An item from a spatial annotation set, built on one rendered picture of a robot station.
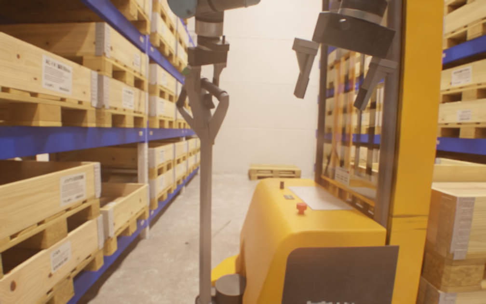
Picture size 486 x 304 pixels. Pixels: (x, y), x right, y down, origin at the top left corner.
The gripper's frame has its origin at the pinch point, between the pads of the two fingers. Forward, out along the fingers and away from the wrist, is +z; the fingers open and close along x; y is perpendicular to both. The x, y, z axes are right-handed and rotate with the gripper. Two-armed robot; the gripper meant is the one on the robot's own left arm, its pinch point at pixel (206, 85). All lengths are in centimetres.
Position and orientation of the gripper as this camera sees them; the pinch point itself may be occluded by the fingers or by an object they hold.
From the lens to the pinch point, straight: 91.1
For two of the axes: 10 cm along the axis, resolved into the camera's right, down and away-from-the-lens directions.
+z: -1.2, 7.8, 6.1
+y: -6.1, -5.4, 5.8
